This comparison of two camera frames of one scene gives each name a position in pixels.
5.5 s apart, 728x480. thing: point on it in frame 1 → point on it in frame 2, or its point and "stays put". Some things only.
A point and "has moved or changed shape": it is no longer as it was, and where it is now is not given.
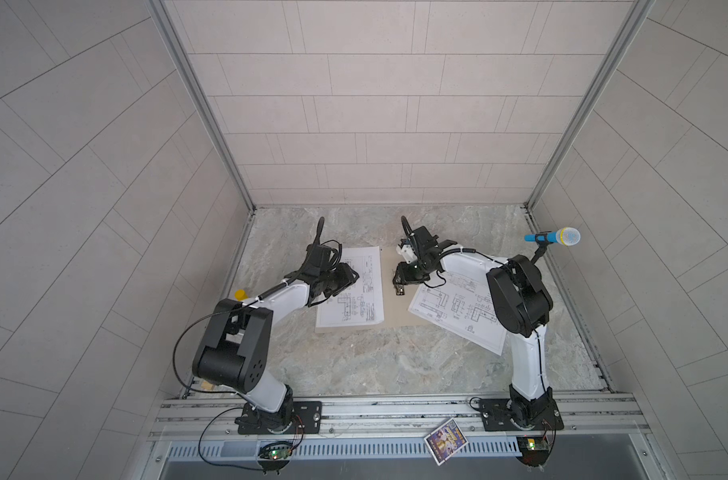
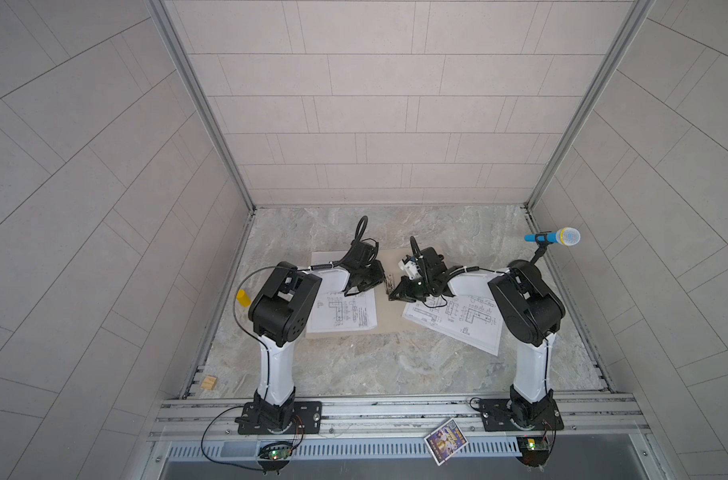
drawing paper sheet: [362, 302] stays put
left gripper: [345, 279] → [378, 275]
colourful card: [446, 441] stays put
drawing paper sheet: [463, 307] stays put
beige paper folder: [395, 306] has moved or changed shape
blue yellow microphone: [566, 236] stays put
